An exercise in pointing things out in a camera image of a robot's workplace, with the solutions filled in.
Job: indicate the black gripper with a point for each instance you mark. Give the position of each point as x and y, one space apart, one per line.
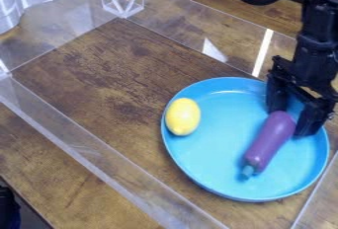
306 76

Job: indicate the purple toy eggplant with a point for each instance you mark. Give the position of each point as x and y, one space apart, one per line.
274 134

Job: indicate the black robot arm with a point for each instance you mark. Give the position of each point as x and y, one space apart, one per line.
319 22

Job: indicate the blue round tray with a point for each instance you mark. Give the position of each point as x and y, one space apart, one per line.
209 153

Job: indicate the yellow toy lemon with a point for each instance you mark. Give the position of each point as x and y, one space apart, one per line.
181 116

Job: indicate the clear acrylic enclosure wall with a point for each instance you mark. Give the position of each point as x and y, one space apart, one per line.
89 71

